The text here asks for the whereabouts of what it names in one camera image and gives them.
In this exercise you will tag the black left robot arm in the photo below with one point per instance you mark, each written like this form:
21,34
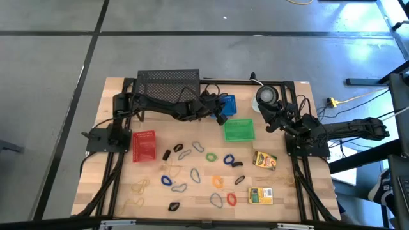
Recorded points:
166,108

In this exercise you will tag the black rig crossbar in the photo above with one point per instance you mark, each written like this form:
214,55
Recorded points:
64,223

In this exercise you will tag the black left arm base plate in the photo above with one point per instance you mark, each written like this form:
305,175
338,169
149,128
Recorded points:
96,145

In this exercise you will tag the yellow box with green panel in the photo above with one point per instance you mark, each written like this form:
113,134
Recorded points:
260,195

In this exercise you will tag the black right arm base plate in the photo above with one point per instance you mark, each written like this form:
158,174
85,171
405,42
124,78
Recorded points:
306,152

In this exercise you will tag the person's shoe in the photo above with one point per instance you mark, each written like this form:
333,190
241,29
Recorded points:
380,187

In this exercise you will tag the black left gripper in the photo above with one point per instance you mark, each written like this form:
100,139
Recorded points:
209,107

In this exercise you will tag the black wide rubber band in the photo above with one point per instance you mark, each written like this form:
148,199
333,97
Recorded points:
166,155
238,165
174,148
172,207

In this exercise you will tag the tan thin rubber band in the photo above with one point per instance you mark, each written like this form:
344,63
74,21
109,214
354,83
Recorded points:
172,166
281,181
140,187
131,204

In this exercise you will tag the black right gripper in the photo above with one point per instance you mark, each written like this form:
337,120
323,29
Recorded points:
276,116

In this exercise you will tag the black desk frame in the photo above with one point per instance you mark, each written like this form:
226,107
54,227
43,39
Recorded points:
399,96

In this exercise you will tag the black chair caster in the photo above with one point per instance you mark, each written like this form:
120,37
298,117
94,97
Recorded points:
401,25

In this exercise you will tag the green plastic basket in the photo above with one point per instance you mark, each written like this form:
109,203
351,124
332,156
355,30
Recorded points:
239,130

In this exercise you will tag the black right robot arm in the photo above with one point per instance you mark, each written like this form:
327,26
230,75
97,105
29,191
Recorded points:
358,126

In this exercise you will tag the black perforated metal stand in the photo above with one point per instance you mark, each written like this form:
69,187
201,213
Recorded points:
166,80

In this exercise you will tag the white cylinder with black rim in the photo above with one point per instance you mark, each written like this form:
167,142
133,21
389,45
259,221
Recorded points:
266,94

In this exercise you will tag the yellow green crayon box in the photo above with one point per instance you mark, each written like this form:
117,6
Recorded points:
264,160

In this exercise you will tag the yellow power plug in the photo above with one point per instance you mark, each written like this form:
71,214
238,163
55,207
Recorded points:
334,102

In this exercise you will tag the blue plastic basket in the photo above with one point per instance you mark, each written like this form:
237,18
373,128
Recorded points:
230,107

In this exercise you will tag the red plastic basket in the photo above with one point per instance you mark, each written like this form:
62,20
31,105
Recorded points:
143,147

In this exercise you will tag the black cup edge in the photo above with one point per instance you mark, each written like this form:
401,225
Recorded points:
236,182

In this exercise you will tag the grey chair base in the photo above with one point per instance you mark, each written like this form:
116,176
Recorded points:
9,147

